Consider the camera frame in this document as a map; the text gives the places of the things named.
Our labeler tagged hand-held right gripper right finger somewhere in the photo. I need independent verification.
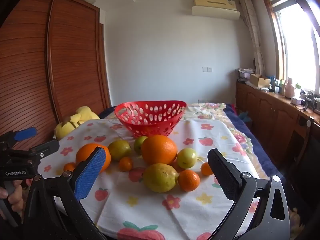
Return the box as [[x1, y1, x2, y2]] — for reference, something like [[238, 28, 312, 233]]
[[207, 149, 290, 240]]

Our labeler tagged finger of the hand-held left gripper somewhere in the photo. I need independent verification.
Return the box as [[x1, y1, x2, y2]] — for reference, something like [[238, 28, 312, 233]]
[[29, 140, 60, 159], [0, 127, 38, 150]]

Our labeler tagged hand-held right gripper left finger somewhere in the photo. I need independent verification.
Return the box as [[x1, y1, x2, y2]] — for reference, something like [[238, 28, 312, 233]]
[[23, 146, 107, 240]]

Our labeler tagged large orange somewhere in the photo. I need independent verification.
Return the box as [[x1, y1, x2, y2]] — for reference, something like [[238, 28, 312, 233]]
[[75, 143, 112, 173], [141, 134, 178, 165]]

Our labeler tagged green jujube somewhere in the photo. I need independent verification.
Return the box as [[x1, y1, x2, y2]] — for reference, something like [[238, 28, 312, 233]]
[[176, 148, 198, 169], [107, 140, 132, 161]]

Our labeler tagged small green lime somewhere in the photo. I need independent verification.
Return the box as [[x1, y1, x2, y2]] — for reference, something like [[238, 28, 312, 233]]
[[133, 136, 148, 155]]

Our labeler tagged large yellow-green lemon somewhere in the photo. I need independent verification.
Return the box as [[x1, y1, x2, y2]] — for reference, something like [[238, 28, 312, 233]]
[[142, 163, 179, 193]]

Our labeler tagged red perforated plastic basket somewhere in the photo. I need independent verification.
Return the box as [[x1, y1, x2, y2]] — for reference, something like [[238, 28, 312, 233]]
[[114, 100, 187, 138]]

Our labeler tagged person's left hand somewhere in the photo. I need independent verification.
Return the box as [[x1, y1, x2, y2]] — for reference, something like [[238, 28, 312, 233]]
[[0, 179, 24, 213]]

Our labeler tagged yellow plush toy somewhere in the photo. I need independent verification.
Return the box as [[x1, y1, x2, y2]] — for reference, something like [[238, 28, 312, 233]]
[[53, 106, 101, 140]]

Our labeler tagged white strawberry flower cloth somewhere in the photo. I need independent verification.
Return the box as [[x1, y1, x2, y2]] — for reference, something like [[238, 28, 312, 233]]
[[37, 119, 260, 240]]

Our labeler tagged teal cloth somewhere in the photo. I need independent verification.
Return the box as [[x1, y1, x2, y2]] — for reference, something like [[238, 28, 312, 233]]
[[237, 112, 252, 123]]

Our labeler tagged floral bed blanket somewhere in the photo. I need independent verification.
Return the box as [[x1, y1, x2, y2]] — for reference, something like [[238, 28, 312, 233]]
[[99, 102, 298, 230]]

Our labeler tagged long wooden cabinet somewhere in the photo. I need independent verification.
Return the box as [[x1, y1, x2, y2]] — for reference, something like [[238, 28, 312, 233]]
[[235, 81, 320, 205]]

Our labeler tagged brown wooden wardrobe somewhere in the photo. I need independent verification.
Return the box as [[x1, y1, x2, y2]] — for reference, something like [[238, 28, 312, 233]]
[[0, 0, 112, 190]]

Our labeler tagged open cardboard box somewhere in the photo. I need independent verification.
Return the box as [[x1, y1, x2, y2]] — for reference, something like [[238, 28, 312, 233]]
[[250, 74, 271, 87]]

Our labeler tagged pink bottle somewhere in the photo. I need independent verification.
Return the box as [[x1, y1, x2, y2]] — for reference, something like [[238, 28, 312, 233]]
[[285, 78, 296, 98]]

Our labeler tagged small black tripod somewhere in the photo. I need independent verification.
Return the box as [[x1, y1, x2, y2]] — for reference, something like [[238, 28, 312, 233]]
[[304, 94, 318, 112]]

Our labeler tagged checked beige curtain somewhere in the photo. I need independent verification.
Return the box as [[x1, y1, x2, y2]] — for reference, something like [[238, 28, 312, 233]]
[[239, 0, 265, 75]]

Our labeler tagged window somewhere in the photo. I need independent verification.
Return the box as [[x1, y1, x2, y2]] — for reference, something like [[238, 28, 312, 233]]
[[262, 0, 320, 93]]

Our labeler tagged wall air conditioner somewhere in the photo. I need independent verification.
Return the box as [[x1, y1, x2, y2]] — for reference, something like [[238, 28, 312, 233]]
[[192, 0, 240, 20]]

